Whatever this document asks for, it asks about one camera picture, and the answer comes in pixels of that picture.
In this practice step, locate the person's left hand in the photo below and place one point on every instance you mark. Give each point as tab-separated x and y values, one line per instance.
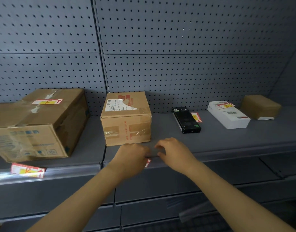
131	161

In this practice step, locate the person's right hand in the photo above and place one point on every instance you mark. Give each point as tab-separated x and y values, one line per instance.
179	157

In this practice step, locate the cardboard box red print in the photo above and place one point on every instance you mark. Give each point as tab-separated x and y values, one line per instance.
126	130

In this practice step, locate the long white box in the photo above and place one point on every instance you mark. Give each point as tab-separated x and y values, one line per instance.
230	118

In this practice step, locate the large cardboard box blue print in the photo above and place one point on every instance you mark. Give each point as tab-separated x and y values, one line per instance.
41	132

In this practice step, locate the small taped cardboard box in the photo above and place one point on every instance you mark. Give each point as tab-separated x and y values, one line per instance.
259	106

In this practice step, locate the person's left forearm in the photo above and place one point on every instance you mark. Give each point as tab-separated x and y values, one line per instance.
78	210

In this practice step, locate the person's right forearm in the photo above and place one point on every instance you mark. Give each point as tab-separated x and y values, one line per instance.
234	205

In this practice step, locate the slim black box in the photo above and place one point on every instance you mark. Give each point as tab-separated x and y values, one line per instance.
186	120

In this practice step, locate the loose clear plastic strip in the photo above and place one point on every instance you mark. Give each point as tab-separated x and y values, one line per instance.
196	211

